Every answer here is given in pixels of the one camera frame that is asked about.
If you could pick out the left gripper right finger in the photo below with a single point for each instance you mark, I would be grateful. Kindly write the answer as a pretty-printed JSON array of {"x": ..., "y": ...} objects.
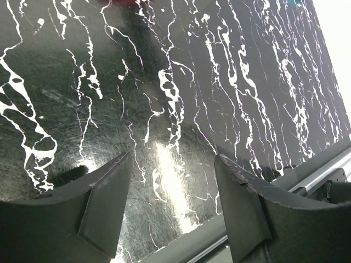
[{"x": 265, "y": 223}]

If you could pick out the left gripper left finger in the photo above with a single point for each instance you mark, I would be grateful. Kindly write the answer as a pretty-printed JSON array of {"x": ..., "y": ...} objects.
[{"x": 76, "y": 222}]

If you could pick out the red t shirt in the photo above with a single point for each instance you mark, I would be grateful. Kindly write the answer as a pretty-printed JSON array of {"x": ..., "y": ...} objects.
[{"x": 125, "y": 2}]

